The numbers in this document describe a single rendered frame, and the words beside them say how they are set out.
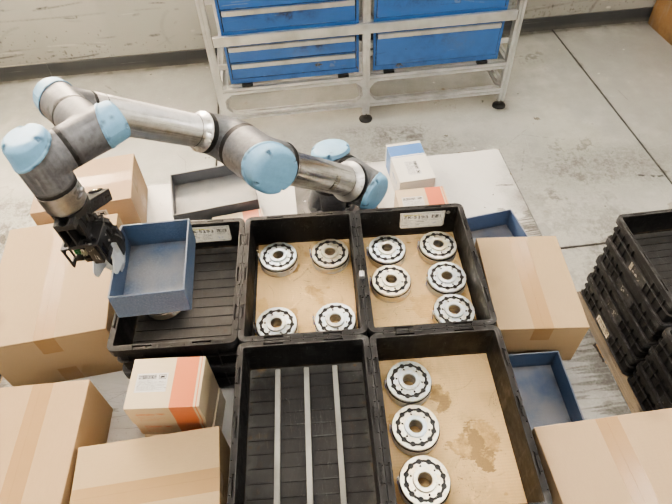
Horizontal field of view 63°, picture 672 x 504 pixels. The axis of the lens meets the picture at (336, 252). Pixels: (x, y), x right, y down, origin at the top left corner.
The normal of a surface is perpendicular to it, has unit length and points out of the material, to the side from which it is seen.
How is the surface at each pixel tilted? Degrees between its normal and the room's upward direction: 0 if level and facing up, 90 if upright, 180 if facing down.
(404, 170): 0
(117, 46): 90
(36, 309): 0
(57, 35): 90
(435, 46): 90
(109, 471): 0
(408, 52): 90
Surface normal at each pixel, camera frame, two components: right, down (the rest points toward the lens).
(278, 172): 0.59, 0.51
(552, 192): -0.04, -0.65
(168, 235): 0.12, 0.75
